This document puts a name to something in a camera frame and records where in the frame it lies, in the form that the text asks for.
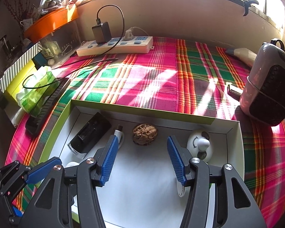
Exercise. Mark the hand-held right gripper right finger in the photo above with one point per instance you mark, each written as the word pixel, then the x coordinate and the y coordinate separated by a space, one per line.
pixel 177 161

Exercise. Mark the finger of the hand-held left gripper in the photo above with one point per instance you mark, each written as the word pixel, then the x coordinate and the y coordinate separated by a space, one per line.
pixel 42 172
pixel 6 206

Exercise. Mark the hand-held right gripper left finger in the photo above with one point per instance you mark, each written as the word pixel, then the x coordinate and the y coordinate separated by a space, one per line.
pixel 109 161

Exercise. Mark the white panda toy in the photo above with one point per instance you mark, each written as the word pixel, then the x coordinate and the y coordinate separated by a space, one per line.
pixel 199 144

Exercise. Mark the black clip-on light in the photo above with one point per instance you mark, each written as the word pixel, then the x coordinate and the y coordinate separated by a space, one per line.
pixel 90 135

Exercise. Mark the brown walnut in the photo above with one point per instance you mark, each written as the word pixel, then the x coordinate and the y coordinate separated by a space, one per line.
pixel 144 134

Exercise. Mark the white and green cardboard box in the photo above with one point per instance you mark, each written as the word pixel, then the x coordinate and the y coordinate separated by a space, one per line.
pixel 142 194

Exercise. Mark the black smartphone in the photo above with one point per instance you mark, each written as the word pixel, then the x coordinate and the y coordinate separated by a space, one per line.
pixel 42 114

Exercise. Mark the white board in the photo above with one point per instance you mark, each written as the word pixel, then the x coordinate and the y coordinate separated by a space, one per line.
pixel 16 117

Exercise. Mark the plaid tablecloth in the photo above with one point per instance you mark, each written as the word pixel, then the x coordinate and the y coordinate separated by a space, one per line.
pixel 192 80

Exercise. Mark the green tissue pack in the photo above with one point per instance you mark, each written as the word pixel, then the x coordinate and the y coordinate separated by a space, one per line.
pixel 35 90

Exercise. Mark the small black silver stick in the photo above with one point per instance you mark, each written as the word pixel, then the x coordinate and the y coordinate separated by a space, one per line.
pixel 235 91

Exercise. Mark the yellow box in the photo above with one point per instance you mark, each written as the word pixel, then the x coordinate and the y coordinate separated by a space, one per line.
pixel 16 80

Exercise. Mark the dark teal box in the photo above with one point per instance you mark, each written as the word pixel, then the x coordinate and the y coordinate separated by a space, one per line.
pixel 40 60

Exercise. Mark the white power strip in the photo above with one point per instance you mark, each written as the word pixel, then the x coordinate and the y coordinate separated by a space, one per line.
pixel 114 48

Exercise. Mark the striped box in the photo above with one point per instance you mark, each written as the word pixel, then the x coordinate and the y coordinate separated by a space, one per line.
pixel 21 59

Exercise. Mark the grey and black heater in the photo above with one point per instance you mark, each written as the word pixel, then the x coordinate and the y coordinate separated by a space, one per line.
pixel 273 87

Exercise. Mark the black charger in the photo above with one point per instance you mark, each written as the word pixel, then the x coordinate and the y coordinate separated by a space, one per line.
pixel 102 33

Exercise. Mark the white plug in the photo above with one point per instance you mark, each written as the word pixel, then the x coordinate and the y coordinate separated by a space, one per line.
pixel 129 34

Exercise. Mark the glass jar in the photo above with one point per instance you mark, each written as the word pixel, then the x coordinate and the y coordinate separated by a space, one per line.
pixel 7 47

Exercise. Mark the clear plastic organizer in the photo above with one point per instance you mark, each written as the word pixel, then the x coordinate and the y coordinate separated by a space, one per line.
pixel 66 35

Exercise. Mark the orange box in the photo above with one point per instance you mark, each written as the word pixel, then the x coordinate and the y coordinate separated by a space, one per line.
pixel 49 23

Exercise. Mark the dried red branches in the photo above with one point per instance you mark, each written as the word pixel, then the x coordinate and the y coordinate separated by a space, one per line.
pixel 16 7

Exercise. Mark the black window latch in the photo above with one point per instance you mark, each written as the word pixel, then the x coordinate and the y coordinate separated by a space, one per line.
pixel 247 4

